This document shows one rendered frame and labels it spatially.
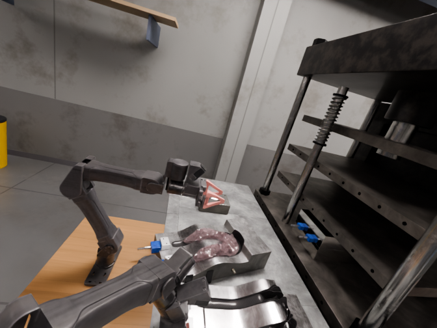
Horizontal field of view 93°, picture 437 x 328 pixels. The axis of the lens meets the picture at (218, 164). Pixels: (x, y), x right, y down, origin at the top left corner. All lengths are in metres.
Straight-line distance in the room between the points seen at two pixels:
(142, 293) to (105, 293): 0.07
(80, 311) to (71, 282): 0.61
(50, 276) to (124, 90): 2.47
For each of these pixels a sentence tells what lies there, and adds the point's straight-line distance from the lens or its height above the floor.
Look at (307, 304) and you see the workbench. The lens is 1.16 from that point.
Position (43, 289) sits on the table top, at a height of 0.80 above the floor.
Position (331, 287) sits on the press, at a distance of 1.36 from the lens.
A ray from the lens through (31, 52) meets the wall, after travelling 3.57.
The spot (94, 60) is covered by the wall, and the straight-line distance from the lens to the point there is 3.23.
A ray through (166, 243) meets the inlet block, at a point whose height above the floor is 0.88.
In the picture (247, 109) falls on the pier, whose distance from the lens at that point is 2.80.
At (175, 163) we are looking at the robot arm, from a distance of 0.70.
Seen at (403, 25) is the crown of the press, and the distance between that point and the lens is 1.28.
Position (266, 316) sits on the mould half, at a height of 0.92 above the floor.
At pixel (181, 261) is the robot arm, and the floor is 1.15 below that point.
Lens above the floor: 1.56
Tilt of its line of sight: 20 degrees down
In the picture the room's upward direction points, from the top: 15 degrees clockwise
